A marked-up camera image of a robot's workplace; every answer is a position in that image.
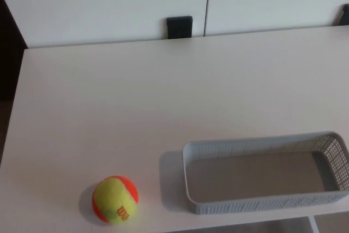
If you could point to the white cabinet door with lettering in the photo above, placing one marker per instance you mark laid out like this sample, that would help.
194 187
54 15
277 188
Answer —
103 6

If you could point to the yellow and orange tennis ball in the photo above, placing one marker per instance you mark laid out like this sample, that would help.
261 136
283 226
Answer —
113 201

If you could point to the grey perforated plastic basket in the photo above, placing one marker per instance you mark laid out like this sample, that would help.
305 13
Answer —
331 147

